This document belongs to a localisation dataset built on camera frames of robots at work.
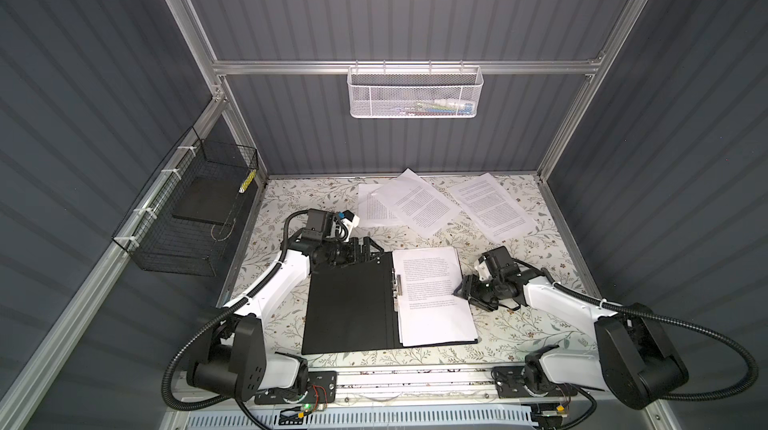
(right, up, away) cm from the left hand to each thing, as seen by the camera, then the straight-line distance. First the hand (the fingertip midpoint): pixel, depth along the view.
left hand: (372, 254), depth 83 cm
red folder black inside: (-6, -16, +5) cm, 18 cm away
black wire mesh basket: (-47, +6, -15) cm, 50 cm away
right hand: (+27, -14, +5) cm, 31 cm away
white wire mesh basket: (+12, +57, +29) cm, 65 cm away
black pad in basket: (-41, +15, -7) cm, 45 cm away
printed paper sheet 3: (-2, +11, +26) cm, 28 cm away
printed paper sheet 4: (+45, +11, +27) cm, 53 cm away
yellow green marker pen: (-34, +20, 0) cm, 40 cm away
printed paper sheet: (+17, -18, +4) cm, 25 cm away
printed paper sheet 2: (+15, +14, +30) cm, 36 cm away
